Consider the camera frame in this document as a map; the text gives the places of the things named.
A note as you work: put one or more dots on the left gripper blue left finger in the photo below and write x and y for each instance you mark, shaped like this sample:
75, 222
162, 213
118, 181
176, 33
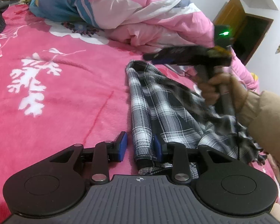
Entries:
120, 146

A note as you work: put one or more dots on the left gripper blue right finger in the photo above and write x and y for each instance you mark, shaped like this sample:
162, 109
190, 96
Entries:
160, 147

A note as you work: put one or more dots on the black white plaid pants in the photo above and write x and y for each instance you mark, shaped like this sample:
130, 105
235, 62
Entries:
163, 107

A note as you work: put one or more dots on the beige right sleeve forearm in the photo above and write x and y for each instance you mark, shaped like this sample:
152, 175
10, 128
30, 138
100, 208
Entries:
260, 113

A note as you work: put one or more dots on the person's hand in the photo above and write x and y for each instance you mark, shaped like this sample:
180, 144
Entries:
211, 94

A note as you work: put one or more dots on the person's left hand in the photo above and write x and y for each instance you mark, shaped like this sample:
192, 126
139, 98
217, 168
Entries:
275, 211

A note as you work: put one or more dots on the brown wooden door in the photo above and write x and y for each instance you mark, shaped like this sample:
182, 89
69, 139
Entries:
247, 30

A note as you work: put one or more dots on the pink blue patterned duvet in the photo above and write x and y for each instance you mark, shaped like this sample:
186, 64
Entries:
147, 25

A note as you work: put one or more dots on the pink floral bed blanket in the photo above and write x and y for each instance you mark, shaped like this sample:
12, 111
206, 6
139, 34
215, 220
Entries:
57, 89

